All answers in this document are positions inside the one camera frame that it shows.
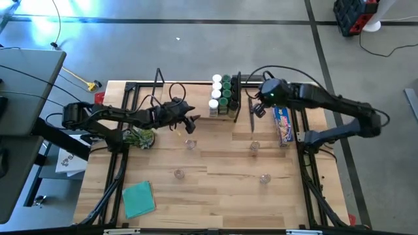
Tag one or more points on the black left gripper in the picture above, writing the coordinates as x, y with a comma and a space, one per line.
171, 114

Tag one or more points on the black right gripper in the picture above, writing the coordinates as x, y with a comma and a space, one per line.
276, 93

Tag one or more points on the white-lid bagel seasoning jar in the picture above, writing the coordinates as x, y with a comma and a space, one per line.
213, 105
217, 78
216, 94
217, 86

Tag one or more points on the yellow label black-lid spice jar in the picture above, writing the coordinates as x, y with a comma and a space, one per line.
233, 106

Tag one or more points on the green-lid oregano spice jar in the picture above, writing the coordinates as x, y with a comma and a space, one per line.
226, 94
226, 78
226, 85
223, 102

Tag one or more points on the orange label black-lid spice jar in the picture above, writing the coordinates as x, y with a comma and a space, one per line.
234, 80

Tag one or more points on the small cork-top glass jar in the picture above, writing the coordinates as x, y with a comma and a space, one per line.
190, 143
255, 146
265, 178
178, 173

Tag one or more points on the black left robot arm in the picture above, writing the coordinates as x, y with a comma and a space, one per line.
107, 114

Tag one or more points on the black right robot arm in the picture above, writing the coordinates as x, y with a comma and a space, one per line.
339, 104

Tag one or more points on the black kitchen knife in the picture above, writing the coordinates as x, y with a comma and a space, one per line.
251, 124

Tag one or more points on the purple label black-lid spice jar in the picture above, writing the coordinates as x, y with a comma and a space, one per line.
234, 96

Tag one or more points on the blue plastic wrap box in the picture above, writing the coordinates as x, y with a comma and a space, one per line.
283, 127

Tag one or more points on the green succulent plant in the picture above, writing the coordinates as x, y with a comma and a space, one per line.
143, 138

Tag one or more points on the green folded cloth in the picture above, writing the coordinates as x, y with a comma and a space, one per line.
138, 199

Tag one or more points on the red corner pad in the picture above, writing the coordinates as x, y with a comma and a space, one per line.
352, 219
99, 97

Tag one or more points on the dark blue red toolbox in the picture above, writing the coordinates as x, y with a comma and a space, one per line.
354, 16

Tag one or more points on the white cardboard box with logo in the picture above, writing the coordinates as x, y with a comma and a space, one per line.
70, 163

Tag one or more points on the black diagonal strut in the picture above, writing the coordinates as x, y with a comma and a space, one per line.
62, 141

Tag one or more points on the white floor stand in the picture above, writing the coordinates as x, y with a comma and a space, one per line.
372, 25

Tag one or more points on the light grey desk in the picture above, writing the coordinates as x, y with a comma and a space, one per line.
26, 91

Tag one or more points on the small metal clamp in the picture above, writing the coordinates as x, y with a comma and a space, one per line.
39, 200

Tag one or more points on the dark grey desk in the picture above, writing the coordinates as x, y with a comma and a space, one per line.
16, 179

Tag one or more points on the wooden shelf with black frame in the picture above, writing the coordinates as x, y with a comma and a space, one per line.
199, 94

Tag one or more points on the silver metal bracket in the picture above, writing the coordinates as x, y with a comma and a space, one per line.
121, 231
303, 232

